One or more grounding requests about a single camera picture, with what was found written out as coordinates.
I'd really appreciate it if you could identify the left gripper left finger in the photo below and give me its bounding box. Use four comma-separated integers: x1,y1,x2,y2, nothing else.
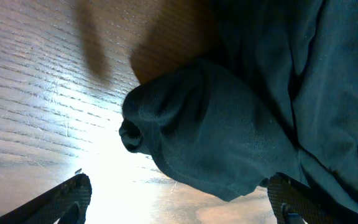
0,174,92,224

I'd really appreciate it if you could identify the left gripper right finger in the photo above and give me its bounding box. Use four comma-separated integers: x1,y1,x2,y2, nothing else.
267,173,358,224

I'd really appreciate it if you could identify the black t-shirt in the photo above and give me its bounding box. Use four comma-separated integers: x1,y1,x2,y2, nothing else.
119,0,358,213

